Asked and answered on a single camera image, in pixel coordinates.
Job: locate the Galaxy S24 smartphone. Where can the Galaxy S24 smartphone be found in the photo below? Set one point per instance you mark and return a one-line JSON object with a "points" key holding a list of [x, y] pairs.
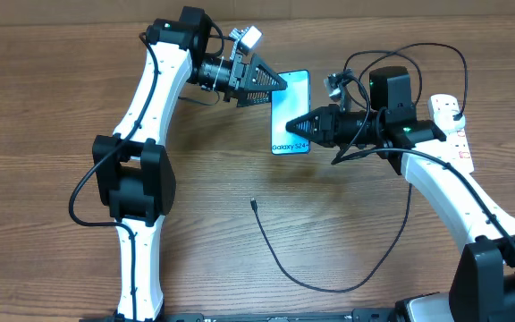
{"points": [[287, 105]]}

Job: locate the white power strip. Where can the white power strip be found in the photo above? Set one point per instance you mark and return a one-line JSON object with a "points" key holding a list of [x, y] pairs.
{"points": [[457, 141]]}

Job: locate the white charger plug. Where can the white charger plug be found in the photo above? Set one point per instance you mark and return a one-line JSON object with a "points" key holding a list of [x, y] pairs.
{"points": [[446, 122]]}

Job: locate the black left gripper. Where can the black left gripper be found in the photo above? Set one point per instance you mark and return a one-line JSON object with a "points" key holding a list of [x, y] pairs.
{"points": [[244, 76]]}

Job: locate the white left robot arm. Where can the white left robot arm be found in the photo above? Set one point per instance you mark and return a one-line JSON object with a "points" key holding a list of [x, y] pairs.
{"points": [[135, 178]]}

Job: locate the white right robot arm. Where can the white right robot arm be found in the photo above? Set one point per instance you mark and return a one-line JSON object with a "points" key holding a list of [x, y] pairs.
{"points": [[483, 287]]}

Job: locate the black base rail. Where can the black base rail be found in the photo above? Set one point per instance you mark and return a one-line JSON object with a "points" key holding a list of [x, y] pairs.
{"points": [[275, 316]]}

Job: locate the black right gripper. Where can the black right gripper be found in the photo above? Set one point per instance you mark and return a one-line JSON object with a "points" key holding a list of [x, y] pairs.
{"points": [[326, 128]]}

